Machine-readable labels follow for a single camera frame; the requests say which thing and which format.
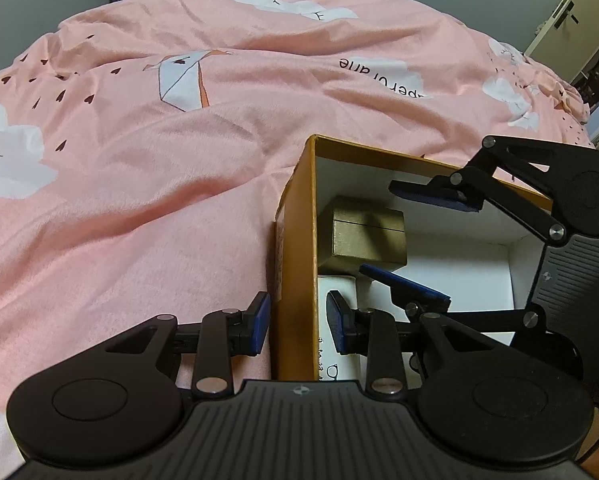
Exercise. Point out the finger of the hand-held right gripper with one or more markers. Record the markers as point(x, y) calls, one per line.
point(409, 287)
point(429, 193)

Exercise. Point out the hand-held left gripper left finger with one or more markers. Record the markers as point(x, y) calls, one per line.
point(260, 322)

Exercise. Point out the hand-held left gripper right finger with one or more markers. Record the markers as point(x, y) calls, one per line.
point(336, 322)

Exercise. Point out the orange cardboard box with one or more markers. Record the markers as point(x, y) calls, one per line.
point(299, 260)

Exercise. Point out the white box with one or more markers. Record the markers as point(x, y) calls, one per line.
point(323, 305)

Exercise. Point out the gold box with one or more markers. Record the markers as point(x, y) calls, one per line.
point(364, 235)

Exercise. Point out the pink printed blanket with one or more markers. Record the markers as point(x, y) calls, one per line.
point(129, 210)

